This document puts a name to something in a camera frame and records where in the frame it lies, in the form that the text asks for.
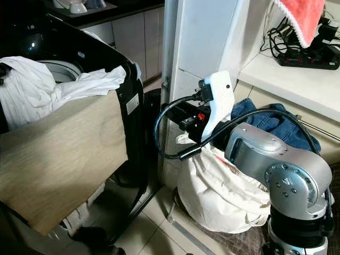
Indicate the white garment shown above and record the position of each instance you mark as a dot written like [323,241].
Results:
[32,87]

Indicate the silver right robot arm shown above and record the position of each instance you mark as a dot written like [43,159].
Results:
[276,159]

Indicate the black top-load washing machine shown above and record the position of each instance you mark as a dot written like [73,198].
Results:
[134,79]

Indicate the black waste bin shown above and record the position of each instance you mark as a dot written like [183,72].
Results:
[151,133]

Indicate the white cabinet unit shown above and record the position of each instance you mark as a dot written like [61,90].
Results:
[196,42]

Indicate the cream cloth laundry bundle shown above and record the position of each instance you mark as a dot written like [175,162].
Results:
[212,191]

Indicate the blue denim jeans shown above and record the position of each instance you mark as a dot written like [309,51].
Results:
[271,119]

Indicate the beige kitchen base cabinets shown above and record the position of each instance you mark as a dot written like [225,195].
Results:
[127,32]

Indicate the beige cloth sheet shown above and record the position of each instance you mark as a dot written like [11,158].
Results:
[64,164]

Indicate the black power strip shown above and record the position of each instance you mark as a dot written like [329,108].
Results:
[308,57]

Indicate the white ceramic dish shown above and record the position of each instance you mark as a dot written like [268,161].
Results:
[77,5]

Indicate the red towel with white trim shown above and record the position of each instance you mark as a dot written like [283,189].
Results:
[305,18]

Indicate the black and silver robot leg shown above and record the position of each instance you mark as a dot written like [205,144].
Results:
[297,234]

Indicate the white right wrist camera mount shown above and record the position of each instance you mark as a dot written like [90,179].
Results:
[219,95]

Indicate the grey metal door frame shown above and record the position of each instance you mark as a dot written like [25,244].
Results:
[170,42]

